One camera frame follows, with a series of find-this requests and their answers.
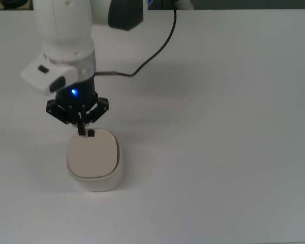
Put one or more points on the cream trash can lid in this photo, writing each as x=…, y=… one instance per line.
x=92, y=155

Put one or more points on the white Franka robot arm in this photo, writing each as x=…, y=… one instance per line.
x=66, y=28

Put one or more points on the black trash can button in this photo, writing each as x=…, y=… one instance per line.
x=91, y=133

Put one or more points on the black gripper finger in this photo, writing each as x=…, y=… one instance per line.
x=57, y=111
x=100, y=108

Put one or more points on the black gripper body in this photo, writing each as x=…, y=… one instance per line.
x=78, y=97

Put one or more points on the small white trash can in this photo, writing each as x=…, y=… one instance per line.
x=99, y=181

